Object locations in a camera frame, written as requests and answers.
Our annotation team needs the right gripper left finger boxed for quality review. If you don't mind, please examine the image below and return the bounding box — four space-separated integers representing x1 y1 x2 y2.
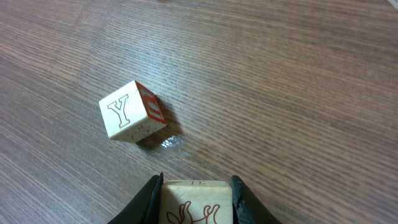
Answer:
108 172 164 224

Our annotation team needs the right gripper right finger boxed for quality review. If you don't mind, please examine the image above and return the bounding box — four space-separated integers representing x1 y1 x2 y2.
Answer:
229 175 282 224

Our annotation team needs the wooden block green picture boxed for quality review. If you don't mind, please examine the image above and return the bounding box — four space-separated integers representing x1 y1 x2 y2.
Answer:
159 180 233 224

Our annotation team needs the wooden block blue Y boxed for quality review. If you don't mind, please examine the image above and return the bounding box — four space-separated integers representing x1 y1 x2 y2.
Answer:
99 80 167 143

